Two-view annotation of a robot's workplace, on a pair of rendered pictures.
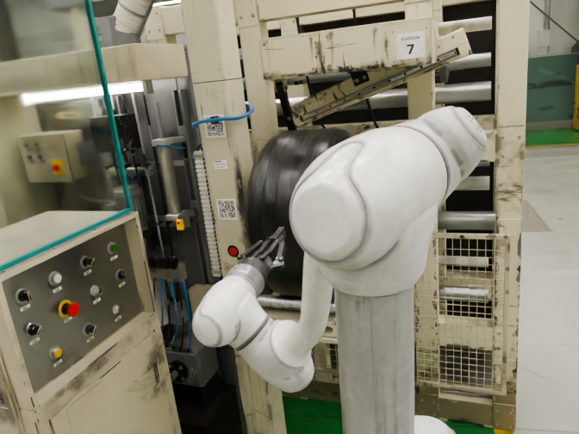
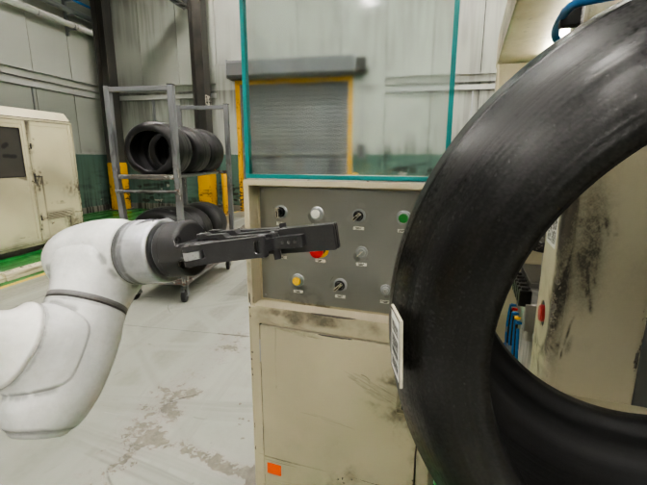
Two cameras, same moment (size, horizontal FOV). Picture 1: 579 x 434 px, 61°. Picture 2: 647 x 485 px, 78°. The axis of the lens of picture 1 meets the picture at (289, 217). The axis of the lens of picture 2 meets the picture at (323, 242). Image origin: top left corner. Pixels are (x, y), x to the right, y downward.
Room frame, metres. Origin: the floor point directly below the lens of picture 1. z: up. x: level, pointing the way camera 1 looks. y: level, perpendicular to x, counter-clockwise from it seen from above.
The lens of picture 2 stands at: (1.27, -0.42, 1.33)
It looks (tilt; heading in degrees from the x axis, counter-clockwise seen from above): 12 degrees down; 87
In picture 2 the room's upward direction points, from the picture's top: straight up
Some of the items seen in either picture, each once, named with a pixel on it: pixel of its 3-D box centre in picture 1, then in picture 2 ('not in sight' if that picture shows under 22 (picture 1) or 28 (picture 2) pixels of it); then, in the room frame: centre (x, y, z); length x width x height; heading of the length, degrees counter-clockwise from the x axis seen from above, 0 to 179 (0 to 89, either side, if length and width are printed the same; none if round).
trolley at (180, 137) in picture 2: not in sight; (181, 193); (-0.01, 3.78, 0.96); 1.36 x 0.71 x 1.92; 76
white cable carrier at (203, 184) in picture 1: (211, 213); not in sight; (1.75, 0.28, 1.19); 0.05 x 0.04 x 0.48; 158
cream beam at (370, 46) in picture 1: (349, 51); not in sight; (1.89, -0.28, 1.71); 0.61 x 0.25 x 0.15; 68
